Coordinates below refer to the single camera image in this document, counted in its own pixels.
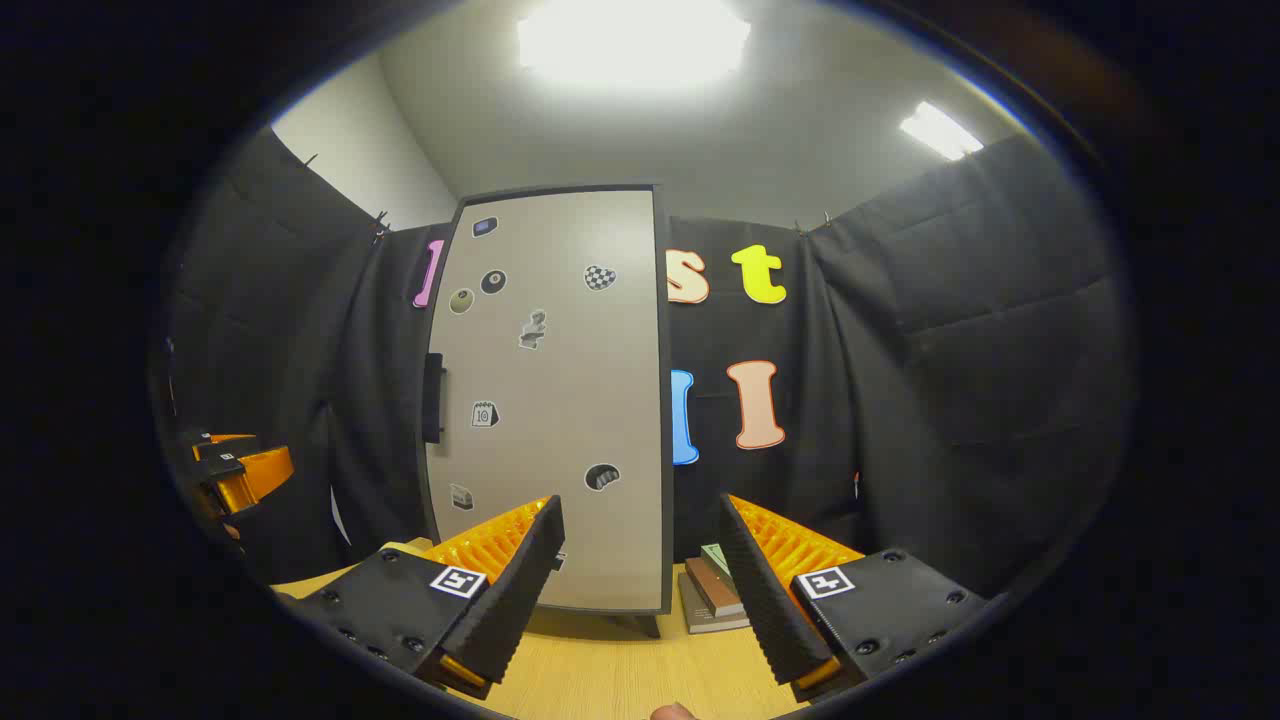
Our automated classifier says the large ceiling light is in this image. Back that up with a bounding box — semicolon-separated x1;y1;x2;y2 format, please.
517;0;751;91

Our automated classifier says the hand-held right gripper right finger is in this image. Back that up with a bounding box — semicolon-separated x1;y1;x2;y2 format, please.
715;493;991;706

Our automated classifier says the black door handle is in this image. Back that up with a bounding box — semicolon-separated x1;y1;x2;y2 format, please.
422;353;446;444

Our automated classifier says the grey book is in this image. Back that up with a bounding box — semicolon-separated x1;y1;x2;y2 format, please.
677;570;751;635

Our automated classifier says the small ceiling light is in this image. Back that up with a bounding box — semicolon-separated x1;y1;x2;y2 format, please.
900;100;984;161

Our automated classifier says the black backdrop cloth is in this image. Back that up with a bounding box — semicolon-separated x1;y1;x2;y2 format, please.
160;125;1136;601

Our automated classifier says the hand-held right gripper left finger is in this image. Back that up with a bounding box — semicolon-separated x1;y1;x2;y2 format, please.
285;495;566;701

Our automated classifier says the grey cabinet door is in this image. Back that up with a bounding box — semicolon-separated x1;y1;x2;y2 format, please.
428;190;663;613

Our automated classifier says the brown book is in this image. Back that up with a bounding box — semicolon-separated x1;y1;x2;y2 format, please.
685;556;746;618

